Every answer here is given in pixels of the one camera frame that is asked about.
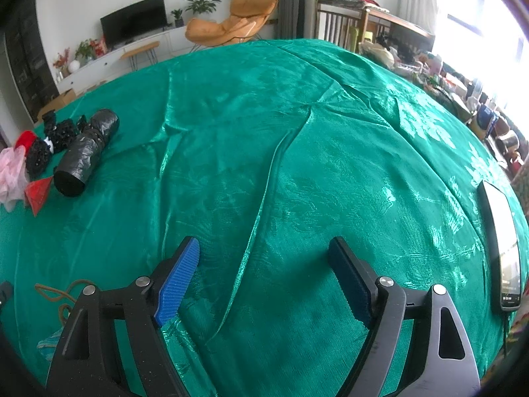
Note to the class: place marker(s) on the black hair scrunchies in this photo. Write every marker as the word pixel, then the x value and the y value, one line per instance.
pixel 37 159

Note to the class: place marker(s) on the wooden railed bench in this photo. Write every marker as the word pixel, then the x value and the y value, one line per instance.
pixel 396 22

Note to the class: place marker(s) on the orange lounge chair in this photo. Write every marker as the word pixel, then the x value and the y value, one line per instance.
pixel 227 25

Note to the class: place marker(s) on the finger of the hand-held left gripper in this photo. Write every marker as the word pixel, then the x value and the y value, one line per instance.
pixel 4 291

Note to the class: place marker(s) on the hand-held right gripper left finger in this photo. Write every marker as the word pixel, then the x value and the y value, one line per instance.
pixel 177 285

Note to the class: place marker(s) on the large green potted plant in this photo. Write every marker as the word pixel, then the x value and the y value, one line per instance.
pixel 202 5

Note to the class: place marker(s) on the flat screen television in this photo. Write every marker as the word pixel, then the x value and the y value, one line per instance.
pixel 132 20

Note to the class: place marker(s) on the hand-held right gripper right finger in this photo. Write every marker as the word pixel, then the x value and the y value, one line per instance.
pixel 351 281

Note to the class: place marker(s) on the window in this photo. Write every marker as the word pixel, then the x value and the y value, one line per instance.
pixel 483 16

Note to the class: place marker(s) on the dark glass cabinet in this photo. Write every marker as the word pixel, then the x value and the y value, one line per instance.
pixel 29 66

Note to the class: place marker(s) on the pink mesh bath pouf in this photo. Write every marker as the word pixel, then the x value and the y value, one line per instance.
pixel 10 178

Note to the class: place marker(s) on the small black mesh item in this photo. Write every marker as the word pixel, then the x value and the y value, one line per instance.
pixel 49 118

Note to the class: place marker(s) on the black mesh bath pouf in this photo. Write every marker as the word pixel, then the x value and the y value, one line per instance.
pixel 64 134

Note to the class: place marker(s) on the pile of cluttered household goods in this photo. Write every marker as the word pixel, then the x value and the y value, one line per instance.
pixel 454 87

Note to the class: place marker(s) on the red gift box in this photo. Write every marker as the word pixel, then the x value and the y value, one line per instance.
pixel 101 46

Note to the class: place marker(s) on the black trash bag roll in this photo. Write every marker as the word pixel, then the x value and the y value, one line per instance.
pixel 80 157

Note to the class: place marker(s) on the wooden side table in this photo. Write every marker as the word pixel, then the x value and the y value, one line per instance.
pixel 140 46

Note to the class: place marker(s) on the small green potted plant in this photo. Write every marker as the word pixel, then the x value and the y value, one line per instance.
pixel 177 16

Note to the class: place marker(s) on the green plant with red blooms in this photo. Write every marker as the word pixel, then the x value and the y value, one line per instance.
pixel 85 49

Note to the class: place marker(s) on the smartphone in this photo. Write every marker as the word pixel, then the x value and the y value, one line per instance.
pixel 502 248

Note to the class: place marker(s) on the white television cabinet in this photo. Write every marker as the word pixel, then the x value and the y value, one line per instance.
pixel 107 60

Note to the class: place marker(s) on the red mesh bath pouf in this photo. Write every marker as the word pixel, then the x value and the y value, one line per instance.
pixel 25 138

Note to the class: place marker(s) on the green satin tablecloth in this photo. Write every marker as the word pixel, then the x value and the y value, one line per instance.
pixel 289 153

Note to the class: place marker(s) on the red foil packet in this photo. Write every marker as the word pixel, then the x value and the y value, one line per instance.
pixel 38 194

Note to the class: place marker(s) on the white round vase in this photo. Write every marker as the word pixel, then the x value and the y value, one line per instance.
pixel 74 66

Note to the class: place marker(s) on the grey curtain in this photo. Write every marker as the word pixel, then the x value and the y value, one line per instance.
pixel 295 4

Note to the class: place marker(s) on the red flowers in vase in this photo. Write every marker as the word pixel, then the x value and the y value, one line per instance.
pixel 61 62

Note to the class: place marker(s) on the brown cardboard box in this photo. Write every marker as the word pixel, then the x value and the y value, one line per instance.
pixel 58 101

